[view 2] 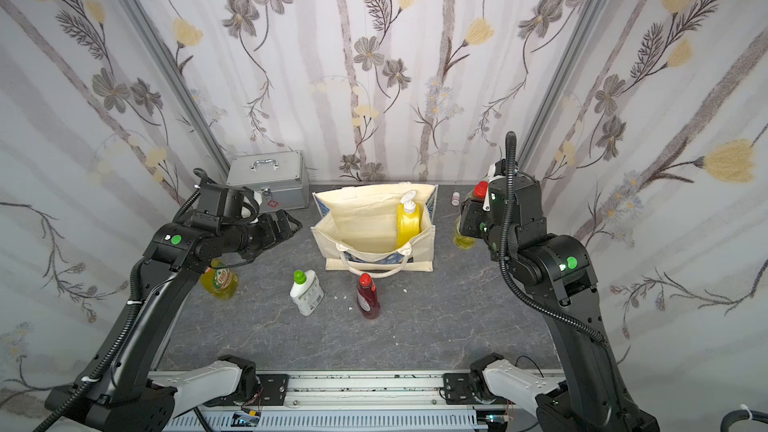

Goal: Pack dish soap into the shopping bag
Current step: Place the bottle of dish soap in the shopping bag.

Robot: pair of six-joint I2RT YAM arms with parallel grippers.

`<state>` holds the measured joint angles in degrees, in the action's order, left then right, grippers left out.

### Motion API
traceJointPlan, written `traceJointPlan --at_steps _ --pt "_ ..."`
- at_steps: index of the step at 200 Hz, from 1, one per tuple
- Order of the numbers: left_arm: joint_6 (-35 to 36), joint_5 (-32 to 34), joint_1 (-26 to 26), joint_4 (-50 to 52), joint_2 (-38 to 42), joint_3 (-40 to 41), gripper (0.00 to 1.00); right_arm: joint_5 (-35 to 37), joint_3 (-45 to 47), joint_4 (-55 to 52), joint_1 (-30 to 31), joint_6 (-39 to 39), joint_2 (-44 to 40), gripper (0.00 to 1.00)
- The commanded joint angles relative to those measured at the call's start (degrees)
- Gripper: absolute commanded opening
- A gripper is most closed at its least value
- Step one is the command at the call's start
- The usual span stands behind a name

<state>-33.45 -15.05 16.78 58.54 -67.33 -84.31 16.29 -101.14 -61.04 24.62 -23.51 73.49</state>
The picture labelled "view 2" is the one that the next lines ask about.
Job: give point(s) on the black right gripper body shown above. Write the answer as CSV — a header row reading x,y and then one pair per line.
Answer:
x,y
470,216

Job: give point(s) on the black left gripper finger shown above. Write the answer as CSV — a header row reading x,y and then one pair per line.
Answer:
x,y
286,223
267,242

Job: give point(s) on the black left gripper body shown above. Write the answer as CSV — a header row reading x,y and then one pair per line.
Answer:
x,y
279,226

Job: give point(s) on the yellow-green bottle red cap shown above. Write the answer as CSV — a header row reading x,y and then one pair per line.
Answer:
x,y
478,193

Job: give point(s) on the white bottle green cap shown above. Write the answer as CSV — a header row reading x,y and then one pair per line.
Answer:
x,y
306,291

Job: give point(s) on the large yellow pump soap bottle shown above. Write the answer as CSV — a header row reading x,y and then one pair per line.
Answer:
x,y
408,218

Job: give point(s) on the cream canvas shopping bag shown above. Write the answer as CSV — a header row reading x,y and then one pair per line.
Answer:
x,y
357,230

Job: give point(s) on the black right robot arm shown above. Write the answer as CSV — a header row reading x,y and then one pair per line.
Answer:
x,y
553,275

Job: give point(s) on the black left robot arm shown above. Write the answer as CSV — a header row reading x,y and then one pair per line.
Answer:
x,y
113,393

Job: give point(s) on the red dish soap bottle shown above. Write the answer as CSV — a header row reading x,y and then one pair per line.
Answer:
x,y
367,297

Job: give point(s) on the silver metal case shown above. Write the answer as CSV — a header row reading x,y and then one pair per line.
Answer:
x,y
279,180

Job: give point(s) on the green Fairy bottle at left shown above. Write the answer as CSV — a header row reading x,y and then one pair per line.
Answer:
x,y
219,280

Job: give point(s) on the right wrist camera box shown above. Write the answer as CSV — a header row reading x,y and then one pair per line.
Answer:
x,y
495,171

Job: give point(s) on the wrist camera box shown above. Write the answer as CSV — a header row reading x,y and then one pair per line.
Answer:
x,y
495,171
220,205

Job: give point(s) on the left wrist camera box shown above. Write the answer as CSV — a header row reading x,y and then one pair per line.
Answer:
x,y
220,205

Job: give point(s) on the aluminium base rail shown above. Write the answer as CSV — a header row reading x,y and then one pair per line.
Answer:
x,y
372,399

